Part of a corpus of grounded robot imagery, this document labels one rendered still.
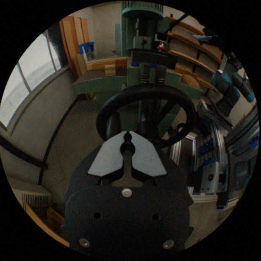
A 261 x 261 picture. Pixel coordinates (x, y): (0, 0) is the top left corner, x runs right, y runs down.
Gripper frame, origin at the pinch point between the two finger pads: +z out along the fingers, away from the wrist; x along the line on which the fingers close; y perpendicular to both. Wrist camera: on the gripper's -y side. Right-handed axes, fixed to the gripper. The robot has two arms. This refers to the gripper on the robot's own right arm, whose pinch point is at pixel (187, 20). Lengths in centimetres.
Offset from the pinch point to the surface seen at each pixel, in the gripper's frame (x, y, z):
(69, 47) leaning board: -43, -115, 120
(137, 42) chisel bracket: 10.0, -14.7, 14.4
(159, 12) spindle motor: -5.5, -7.3, 7.2
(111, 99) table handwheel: 30.3, 9.7, 20.5
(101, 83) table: 29.3, -9.1, 27.7
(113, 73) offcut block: 25.5, -9.5, 23.1
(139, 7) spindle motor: -5.3, -5.8, 14.7
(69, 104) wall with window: 72, -118, 138
